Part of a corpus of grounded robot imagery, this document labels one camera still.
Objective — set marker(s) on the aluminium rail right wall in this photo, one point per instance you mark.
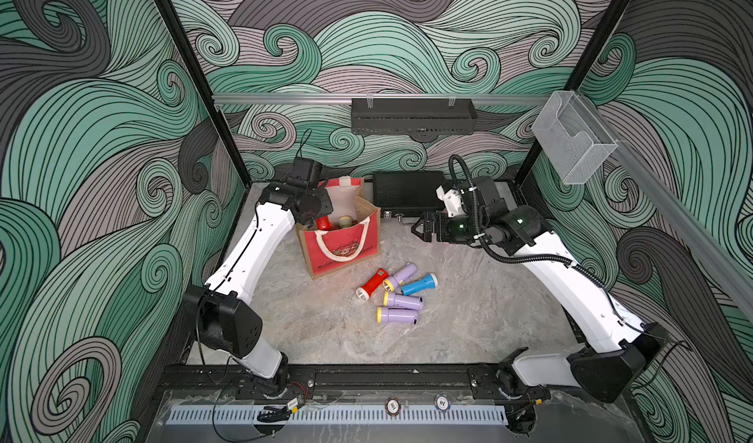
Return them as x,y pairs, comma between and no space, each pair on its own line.
688,183

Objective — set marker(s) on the black hard carry case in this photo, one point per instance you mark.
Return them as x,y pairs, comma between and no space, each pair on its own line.
407,194

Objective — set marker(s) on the red canvas tote bag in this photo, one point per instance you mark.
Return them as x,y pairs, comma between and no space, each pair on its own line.
330,251

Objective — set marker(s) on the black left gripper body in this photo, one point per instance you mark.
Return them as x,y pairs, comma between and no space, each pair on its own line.
319,206

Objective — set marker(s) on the purple flashlight lower row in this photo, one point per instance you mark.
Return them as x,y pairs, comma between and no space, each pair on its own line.
395,315

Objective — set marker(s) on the aluminium rail wall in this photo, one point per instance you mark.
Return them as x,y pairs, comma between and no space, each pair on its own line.
688,183
299,98

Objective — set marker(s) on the purple flashlight middle row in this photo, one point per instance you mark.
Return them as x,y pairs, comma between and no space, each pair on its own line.
399,301

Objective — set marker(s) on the white slotted cable duct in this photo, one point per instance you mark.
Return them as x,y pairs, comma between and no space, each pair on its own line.
341,415

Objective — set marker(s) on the black wall-mounted shelf tray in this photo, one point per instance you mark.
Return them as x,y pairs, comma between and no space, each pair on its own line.
413,116

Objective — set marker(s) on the black front mounting rail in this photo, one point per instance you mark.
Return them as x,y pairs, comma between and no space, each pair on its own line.
488,379

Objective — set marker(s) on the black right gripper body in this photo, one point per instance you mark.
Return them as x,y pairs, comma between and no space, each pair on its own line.
460,228

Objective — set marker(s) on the red flashlight white head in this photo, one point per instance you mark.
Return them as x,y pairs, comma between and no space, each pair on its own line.
366,291

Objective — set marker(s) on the blue flashlight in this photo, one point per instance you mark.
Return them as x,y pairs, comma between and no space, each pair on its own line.
428,282

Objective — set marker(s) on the aluminium rail back wall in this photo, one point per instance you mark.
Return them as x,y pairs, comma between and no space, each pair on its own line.
299,98

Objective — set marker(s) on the purple flashlight row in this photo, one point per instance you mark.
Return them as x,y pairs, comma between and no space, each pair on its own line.
399,301
395,315

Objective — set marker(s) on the clear plastic wall bin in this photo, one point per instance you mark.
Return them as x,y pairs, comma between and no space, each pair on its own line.
574,136

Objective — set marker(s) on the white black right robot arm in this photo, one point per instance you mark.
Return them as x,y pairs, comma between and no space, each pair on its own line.
618,345

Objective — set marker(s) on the purple flashlight centre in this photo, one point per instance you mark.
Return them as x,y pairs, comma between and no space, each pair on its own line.
398,278

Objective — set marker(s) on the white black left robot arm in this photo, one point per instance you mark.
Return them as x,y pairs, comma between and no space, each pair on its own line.
223,317

